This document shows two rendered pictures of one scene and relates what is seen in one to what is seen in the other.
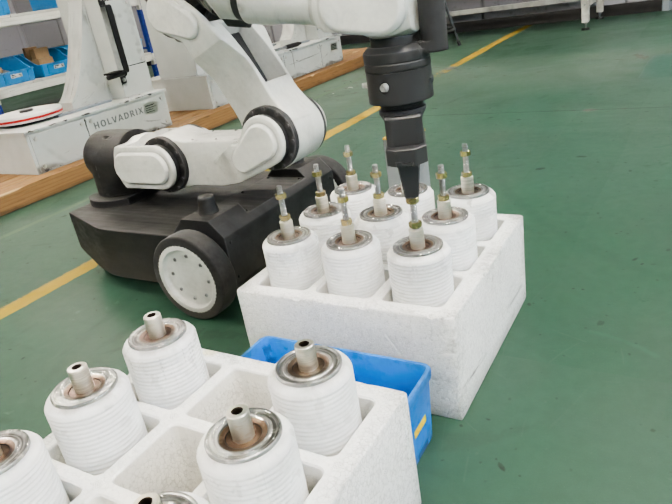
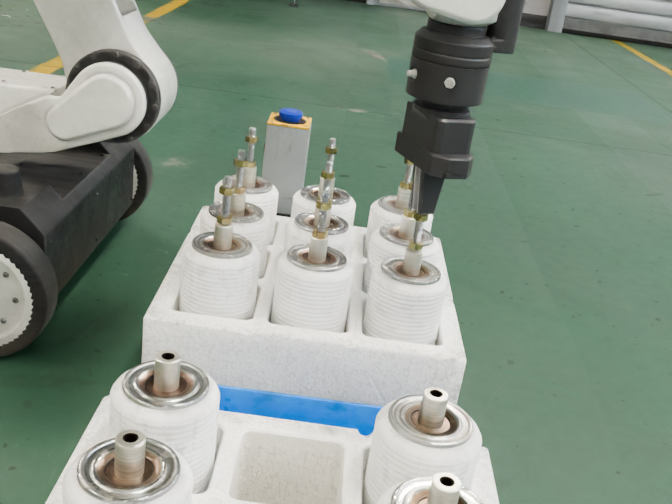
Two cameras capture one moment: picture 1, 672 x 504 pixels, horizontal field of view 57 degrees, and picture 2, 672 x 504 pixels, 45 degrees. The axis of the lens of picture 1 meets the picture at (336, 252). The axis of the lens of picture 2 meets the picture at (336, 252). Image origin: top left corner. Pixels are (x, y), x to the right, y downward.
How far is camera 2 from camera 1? 0.50 m
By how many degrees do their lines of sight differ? 32
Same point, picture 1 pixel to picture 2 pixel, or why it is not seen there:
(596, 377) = (540, 421)
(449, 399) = not seen: hidden behind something
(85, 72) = not seen: outside the picture
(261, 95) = (112, 34)
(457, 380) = not seen: hidden behind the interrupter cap
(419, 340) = (415, 385)
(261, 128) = (115, 82)
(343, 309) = (319, 347)
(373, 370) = (358, 424)
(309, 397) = (460, 459)
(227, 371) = (239, 434)
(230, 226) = (48, 218)
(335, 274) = (305, 301)
